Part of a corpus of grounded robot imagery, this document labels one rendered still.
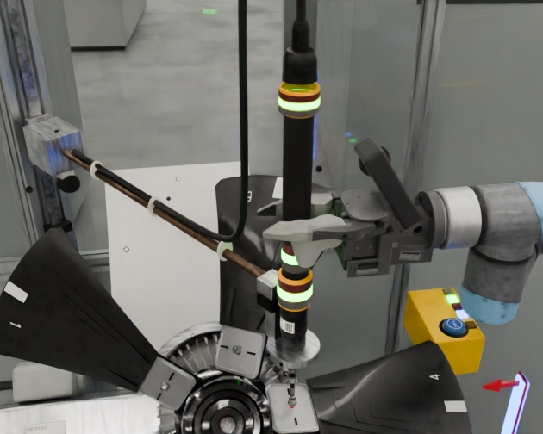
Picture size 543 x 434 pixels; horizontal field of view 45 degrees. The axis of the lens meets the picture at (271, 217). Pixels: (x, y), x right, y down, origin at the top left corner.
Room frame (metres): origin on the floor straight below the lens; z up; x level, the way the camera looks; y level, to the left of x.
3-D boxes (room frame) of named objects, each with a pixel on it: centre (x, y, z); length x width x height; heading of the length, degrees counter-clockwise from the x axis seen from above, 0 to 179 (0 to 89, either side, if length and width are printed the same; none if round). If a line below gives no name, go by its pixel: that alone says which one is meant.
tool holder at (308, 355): (0.66, -0.02, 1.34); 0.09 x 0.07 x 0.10; 44
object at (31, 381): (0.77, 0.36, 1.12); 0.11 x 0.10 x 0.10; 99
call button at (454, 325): (0.95, -0.35, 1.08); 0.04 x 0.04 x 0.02
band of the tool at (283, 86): (0.65, -0.03, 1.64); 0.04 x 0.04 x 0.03
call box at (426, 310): (1.00, -0.34, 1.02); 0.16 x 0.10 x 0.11; 9
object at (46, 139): (1.10, 0.40, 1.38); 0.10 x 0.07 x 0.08; 44
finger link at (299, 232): (0.63, -0.04, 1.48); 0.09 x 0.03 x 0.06; 109
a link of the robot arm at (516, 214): (0.69, -0.30, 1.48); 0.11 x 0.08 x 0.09; 99
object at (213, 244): (0.87, 0.18, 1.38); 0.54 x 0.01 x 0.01; 44
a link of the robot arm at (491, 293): (0.71, -0.30, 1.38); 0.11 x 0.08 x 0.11; 149
